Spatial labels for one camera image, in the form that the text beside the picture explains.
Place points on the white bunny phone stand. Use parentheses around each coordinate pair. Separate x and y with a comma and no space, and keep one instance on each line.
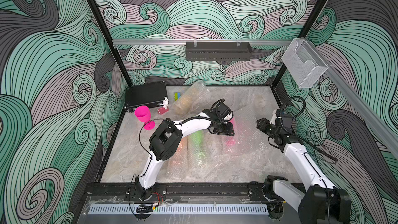
(164,106)

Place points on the pink wine glass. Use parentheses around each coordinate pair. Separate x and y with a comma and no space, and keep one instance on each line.
(231,141)
(143,114)

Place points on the black wall tray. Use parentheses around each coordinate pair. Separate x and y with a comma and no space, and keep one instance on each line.
(219,52)

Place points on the bubble green glass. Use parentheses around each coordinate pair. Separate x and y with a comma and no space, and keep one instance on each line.
(197,154)

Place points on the bubble wrapped orange glass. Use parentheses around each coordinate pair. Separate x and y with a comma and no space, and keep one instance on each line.
(177,167)

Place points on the aluminium right rail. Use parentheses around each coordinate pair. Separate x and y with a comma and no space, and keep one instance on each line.
(368,88)

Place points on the aluminium back rail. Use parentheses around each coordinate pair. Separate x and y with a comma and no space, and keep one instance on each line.
(157,41)

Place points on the black ribbed case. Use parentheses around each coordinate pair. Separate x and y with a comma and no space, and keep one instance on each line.
(151,95)

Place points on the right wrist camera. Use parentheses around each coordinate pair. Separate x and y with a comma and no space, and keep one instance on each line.
(281,119)

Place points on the green toy brick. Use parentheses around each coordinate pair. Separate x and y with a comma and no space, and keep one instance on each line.
(177,95)

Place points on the aluminium rail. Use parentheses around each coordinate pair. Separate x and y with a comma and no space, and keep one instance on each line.
(157,41)
(368,88)

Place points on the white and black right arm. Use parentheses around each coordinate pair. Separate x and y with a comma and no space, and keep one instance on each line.
(321,202)

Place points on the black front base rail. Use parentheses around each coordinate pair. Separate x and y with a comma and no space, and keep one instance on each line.
(166,191)

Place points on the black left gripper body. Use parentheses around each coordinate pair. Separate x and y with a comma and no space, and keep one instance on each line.
(223,129)

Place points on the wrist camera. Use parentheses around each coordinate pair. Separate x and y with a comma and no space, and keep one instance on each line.
(281,119)
(223,112)

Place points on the clear acrylic wall bin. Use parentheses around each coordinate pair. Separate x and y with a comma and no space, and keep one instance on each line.
(304,63)

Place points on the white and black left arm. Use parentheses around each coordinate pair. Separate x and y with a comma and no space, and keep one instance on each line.
(167,137)

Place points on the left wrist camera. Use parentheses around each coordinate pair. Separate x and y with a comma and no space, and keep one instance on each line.
(223,112)

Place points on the bubble wrapped yellow glass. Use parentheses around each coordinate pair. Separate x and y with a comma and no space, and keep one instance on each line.
(190,98)

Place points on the white slotted cable duct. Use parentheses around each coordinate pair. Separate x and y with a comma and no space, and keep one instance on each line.
(222,209)

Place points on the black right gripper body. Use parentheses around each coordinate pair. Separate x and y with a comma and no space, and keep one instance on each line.
(268,128)

